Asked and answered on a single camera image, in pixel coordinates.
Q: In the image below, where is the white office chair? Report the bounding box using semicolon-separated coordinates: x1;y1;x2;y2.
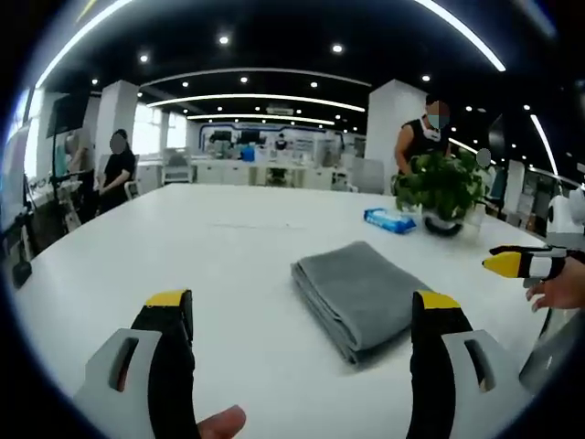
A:
162;148;193;186

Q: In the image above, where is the person's left hand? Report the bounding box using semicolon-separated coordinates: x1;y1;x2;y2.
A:
196;404;247;439

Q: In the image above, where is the grey towel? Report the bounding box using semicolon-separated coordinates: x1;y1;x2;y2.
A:
291;241;434;366

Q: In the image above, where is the black tripod stand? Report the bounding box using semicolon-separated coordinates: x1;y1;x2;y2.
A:
2;176;86;289

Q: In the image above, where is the person's right hand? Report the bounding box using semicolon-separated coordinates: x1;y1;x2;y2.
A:
525;260;585;312

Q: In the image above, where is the blue wet wipes packet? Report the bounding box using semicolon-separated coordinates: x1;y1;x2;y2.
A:
363;208;418;236

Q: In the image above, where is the black monitor on stand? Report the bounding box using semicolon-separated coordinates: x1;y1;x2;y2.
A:
45;93;88;138

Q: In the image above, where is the green potted plant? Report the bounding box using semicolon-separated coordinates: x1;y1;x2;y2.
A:
391;149;491;237

